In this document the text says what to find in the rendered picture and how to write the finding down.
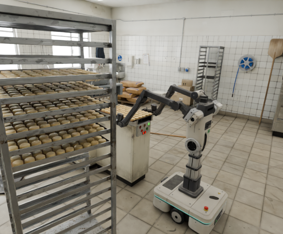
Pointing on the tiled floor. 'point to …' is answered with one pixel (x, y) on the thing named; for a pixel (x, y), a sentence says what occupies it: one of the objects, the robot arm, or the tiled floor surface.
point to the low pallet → (130, 101)
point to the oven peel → (278, 47)
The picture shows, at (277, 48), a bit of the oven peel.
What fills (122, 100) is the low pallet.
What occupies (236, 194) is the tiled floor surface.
